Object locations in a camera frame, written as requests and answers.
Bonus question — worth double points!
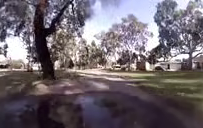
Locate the low white building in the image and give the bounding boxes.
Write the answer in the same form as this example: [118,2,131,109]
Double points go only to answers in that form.
[154,59,183,72]

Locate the vehicle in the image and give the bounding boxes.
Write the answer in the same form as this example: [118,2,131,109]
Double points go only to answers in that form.
[0,63,11,70]

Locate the dry grass ground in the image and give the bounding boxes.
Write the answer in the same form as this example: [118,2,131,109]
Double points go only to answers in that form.
[0,69,80,98]

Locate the white car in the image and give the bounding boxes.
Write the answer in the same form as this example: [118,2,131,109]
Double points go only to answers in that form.
[111,64,123,71]

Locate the row of trees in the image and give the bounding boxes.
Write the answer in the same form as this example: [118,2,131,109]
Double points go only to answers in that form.
[50,13,154,71]

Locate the tall pale-trunked tree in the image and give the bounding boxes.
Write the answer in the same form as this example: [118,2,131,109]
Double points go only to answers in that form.
[148,0,203,71]

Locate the large dark-trunked tree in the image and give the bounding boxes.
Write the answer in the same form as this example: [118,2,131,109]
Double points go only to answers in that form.
[0,0,123,81]

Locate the green grass field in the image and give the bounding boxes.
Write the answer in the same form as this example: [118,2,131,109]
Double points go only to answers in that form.
[106,69,203,111]

